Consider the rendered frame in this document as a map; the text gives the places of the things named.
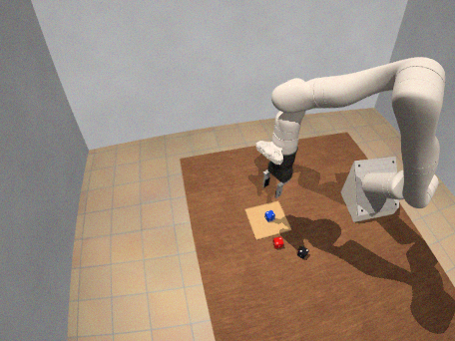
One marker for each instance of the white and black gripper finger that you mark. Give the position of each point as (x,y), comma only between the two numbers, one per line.
(266,178)
(279,189)

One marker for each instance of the black die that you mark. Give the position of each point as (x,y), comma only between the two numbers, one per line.
(302,252)

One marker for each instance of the red die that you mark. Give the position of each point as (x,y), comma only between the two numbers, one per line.
(278,242)

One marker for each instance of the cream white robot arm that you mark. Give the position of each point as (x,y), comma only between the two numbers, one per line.
(417,100)

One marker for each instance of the blue die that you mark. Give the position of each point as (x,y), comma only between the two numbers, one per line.
(269,216)

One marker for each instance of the tan square mat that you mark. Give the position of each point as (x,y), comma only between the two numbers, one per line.
(260,227)

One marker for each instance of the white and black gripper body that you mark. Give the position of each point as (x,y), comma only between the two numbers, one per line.
(281,153)

